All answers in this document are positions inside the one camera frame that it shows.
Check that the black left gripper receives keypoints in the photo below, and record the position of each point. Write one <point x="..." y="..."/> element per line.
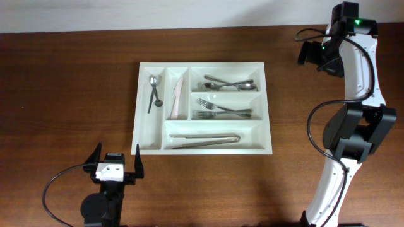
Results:
<point x="130" y="178"/>

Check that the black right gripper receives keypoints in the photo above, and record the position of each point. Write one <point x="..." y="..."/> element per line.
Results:
<point x="335" y="69"/>

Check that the small steel teaspoon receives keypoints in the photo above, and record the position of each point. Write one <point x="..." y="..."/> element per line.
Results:
<point x="155" y="82"/>
<point x="154" y="95"/>

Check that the pink plastic knife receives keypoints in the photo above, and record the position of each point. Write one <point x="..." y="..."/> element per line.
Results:
<point x="177" y="95"/>

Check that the steel fork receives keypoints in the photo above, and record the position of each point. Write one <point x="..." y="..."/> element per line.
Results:
<point x="211" y="106"/>
<point x="213" y="114"/>

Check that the large steel spoon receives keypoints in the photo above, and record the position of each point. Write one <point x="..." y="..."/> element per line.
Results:
<point x="240" y="86"/>

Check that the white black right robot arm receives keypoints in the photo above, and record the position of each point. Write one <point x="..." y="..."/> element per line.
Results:
<point x="346" y="49"/>

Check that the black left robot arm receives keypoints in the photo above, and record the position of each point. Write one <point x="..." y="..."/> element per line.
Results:
<point x="104" y="208"/>

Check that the white plastic cutlery tray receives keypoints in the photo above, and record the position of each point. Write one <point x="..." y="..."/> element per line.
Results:
<point x="152" y="130"/>

